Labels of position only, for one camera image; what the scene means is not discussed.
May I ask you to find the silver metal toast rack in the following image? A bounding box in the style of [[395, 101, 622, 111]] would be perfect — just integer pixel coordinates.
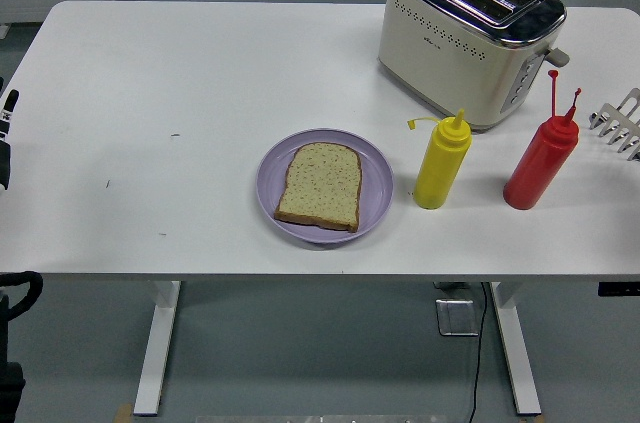
[[588, 87, 640, 163]]

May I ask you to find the bread slice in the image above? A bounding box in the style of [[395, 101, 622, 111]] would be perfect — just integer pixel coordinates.
[[273, 141, 363, 234]]

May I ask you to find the yellow squeeze bottle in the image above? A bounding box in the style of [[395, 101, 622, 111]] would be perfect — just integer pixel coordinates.
[[407, 108, 474, 210]]

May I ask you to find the white table leg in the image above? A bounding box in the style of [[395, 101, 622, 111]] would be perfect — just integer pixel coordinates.
[[489, 281, 542, 417], [132, 280, 181, 417]]

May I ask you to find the purple plate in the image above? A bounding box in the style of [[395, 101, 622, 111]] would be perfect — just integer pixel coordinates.
[[256, 128, 395, 245]]

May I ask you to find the cream and chrome toaster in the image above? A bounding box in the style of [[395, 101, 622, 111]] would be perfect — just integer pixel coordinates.
[[377, 0, 571, 133]]

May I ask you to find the red squeeze bottle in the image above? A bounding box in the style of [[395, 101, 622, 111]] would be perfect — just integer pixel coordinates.
[[502, 69, 583, 211]]

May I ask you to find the metal floor socket plate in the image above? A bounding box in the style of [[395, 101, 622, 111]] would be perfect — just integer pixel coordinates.
[[434, 297, 480, 338]]

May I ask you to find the black table control panel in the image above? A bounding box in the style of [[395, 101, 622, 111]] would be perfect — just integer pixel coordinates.
[[597, 281, 640, 298]]

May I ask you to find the black floor cable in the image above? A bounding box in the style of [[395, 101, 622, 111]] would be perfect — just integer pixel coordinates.
[[466, 282, 489, 423]]

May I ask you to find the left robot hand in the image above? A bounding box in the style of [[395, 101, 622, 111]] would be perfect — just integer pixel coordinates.
[[0, 88, 21, 192]]

